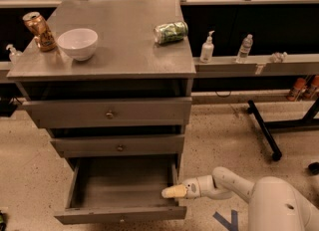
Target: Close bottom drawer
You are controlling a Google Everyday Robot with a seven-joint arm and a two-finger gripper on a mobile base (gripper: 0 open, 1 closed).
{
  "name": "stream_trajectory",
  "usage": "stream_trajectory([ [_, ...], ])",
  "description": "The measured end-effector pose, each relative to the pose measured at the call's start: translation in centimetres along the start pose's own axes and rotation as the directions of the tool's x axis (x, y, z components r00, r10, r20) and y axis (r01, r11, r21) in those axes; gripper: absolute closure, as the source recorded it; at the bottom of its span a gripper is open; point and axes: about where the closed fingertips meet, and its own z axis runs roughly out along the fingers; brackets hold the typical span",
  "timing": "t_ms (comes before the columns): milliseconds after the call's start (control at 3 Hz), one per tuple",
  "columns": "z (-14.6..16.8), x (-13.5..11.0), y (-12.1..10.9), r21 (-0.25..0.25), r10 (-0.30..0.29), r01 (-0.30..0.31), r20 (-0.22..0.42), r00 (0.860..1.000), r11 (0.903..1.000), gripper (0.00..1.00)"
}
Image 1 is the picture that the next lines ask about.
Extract green soda can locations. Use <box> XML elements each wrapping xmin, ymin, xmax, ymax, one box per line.
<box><xmin>154</xmin><ymin>21</ymin><xmax>188</xmax><ymax>45</ymax></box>

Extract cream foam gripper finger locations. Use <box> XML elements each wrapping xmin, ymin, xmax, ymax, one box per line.
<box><xmin>161</xmin><ymin>184</ymin><xmax>187</xmax><ymax>198</ymax></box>

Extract grey rail ledge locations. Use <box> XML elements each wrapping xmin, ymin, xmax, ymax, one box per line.
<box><xmin>193</xmin><ymin>54</ymin><xmax>319</xmax><ymax>79</ymax></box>

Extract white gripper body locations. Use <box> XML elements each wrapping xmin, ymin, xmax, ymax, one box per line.
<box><xmin>182</xmin><ymin>175</ymin><xmax>213</xmax><ymax>199</ymax></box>

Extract orange soda can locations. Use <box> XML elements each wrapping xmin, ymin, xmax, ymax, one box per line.
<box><xmin>23</xmin><ymin>12</ymin><xmax>56</xmax><ymax>52</ymax></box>

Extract grey drawer cabinet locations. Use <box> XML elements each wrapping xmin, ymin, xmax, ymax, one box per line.
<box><xmin>7</xmin><ymin>0</ymin><xmax>197</xmax><ymax>176</ymax></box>

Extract orange bottle right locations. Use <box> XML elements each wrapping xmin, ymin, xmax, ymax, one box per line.
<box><xmin>303</xmin><ymin>75</ymin><xmax>319</xmax><ymax>99</ymax></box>

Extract grey drawer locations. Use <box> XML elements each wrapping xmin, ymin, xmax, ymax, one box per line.
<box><xmin>51</xmin><ymin>134</ymin><xmax>184</xmax><ymax>158</ymax></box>
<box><xmin>23</xmin><ymin>98</ymin><xmax>191</xmax><ymax>128</ymax></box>
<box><xmin>55</xmin><ymin>155</ymin><xmax>186</xmax><ymax>225</ymax></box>

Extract crumpled paper wad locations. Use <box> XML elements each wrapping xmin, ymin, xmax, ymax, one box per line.
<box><xmin>270</xmin><ymin>52</ymin><xmax>287</xmax><ymax>63</ymax></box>

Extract grey bottom drawer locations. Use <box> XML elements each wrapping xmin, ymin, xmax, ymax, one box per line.
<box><xmin>55</xmin><ymin>155</ymin><xmax>186</xmax><ymax>225</ymax></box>

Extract white pump bottle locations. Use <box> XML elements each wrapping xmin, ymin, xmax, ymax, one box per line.
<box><xmin>199</xmin><ymin>31</ymin><xmax>214</xmax><ymax>63</ymax></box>

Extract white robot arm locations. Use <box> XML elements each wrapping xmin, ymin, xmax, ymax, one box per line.
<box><xmin>161</xmin><ymin>167</ymin><xmax>319</xmax><ymax>231</ymax></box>

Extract grey middle drawer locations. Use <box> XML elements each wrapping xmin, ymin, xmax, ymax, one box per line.
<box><xmin>51</xmin><ymin>134</ymin><xmax>184</xmax><ymax>158</ymax></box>

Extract orange bottle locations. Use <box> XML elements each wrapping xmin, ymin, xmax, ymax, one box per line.
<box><xmin>286</xmin><ymin>78</ymin><xmax>306</xmax><ymax>101</ymax></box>
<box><xmin>303</xmin><ymin>75</ymin><xmax>319</xmax><ymax>99</ymax></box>

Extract clear water bottle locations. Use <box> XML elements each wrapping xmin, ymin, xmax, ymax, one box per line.
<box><xmin>236</xmin><ymin>34</ymin><xmax>253</xmax><ymax>64</ymax></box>

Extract clear pump bottle left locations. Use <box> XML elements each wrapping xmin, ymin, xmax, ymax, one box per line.
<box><xmin>6</xmin><ymin>44</ymin><xmax>22</xmax><ymax>64</ymax></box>

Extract orange bottle left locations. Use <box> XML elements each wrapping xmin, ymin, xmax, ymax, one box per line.
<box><xmin>286</xmin><ymin>78</ymin><xmax>306</xmax><ymax>101</ymax></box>

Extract black stand base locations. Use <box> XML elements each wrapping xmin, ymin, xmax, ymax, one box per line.
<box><xmin>247</xmin><ymin>99</ymin><xmax>319</xmax><ymax>161</ymax></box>

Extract grey top drawer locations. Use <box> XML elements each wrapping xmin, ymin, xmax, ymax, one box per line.
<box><xmin>23</xmin><ymin>98</ymin><xmax>191</xmax><ymax>128</ymax></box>

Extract white ceramic bowl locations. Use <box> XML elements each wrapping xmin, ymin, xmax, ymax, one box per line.
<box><xmin>57</xmin><ymin>28</ymin><xmax>98</xmax><ymax>61</ymax></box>

